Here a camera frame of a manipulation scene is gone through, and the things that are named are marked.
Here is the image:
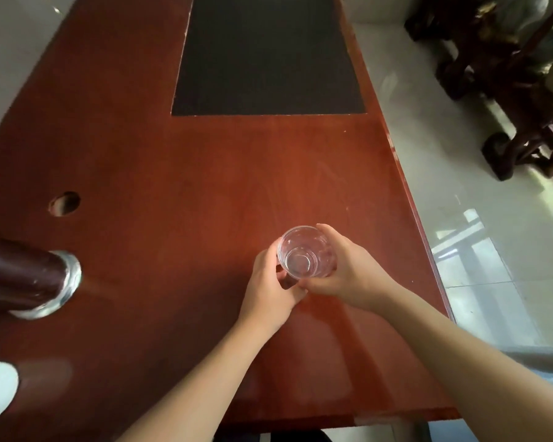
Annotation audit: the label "stainless steel cylinder container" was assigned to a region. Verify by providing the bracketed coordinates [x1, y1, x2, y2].
[0, 230, 82, 321]

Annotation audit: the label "dark wooden display shelf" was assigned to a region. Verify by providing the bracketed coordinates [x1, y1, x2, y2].
[404, 0, 553, 182]

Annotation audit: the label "person's dark trousers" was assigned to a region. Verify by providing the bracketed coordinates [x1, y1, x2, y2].
[214, 427, 332, 442]

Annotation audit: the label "person's right forearm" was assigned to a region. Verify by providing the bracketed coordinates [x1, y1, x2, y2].
[373, 285, 553, 442]

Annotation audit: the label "clear plastic cup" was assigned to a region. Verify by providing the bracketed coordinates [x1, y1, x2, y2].
[276, 225, 338, 279]

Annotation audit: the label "black table mat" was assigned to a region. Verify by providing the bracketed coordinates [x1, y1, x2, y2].
[171, 0, 367, 117]

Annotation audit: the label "person's left hand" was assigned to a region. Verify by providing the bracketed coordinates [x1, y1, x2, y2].
[237, 236, 310, 335]

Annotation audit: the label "person's left forearm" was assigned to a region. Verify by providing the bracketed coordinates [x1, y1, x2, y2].
[115, 312, 282, 442]

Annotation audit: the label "red wooden table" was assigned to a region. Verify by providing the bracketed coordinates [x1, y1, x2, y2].
[0, 0, 460, 442]

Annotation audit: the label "person's right hand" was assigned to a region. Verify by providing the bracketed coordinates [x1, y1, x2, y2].
[299, 223, 399, 314]

